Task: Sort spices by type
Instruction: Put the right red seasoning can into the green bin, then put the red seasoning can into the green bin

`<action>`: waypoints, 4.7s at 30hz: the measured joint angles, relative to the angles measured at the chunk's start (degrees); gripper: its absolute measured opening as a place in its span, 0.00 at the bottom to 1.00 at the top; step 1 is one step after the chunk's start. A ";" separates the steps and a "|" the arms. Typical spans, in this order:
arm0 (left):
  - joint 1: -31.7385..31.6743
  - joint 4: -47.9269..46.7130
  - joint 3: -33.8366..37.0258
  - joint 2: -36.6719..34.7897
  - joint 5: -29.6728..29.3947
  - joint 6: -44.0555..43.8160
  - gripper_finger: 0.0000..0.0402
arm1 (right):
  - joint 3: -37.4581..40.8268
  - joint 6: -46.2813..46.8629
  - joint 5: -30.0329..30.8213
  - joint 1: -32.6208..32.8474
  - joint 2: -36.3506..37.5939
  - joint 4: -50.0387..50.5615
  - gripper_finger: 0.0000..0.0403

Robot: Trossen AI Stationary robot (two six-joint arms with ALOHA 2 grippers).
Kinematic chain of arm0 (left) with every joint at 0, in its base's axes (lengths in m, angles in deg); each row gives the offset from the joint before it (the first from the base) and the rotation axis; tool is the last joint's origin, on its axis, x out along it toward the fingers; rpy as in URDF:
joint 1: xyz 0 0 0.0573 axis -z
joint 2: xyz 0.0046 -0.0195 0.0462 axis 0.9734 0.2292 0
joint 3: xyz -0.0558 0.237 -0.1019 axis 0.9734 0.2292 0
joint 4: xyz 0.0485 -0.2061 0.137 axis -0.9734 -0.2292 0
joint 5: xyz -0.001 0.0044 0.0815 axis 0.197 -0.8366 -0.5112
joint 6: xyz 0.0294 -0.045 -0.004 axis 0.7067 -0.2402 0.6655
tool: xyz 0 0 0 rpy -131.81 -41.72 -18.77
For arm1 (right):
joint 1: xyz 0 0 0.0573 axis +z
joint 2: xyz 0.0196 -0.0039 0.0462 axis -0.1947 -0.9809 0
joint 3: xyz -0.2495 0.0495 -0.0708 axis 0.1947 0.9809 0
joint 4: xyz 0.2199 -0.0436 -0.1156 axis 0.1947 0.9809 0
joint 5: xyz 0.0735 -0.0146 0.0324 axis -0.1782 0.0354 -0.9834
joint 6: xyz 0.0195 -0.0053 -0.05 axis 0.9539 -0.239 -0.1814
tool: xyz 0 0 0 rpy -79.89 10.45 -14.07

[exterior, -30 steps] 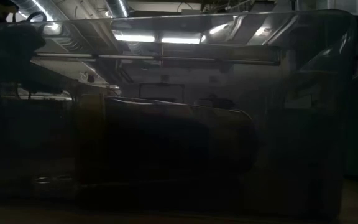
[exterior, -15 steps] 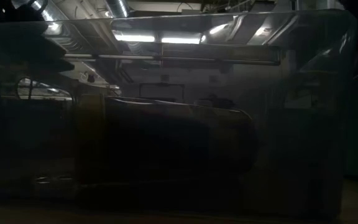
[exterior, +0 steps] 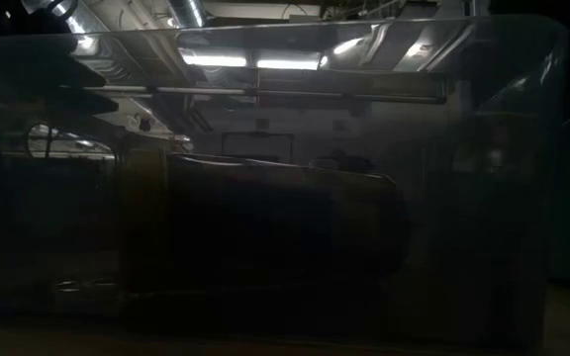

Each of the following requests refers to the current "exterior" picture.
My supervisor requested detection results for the yellow-lid dark spice jar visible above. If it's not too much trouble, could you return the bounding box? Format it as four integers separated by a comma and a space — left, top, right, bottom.
118, 149, 411, 301

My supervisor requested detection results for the ceiling light panel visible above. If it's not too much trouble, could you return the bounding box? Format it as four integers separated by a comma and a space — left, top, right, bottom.
255, 52, 324, 71
179, 48, 249, 68

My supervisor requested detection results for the grey horizontal pipe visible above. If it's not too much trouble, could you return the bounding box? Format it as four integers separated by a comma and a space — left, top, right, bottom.
59, 84, 448, 106

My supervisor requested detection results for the silver ventilation duct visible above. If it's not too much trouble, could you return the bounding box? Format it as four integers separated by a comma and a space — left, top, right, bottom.
20, 0, 111, 55
165, 0, 208, 30

